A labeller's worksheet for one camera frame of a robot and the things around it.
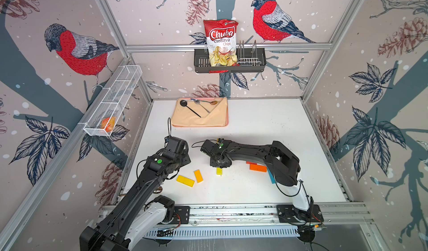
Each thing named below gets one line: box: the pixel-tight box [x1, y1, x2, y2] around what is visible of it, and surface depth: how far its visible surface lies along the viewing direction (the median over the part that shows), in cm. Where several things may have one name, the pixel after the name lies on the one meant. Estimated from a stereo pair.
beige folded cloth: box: [171, 97, 228, 127], surface depth 115 cm
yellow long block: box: [176, 175, 196, 188], surface depth 85 cm
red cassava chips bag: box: [203, 18, 241, 74], surface depth 85 cm
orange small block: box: [193, 169, 204, 183], surface depth 88 cm
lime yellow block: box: [215, 167, 223, 176], surface depth 89 cm
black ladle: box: [179, 99, 202, 118], surface depth 120 cm
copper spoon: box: [152, 185, 163, 195], surface depth 83 cm
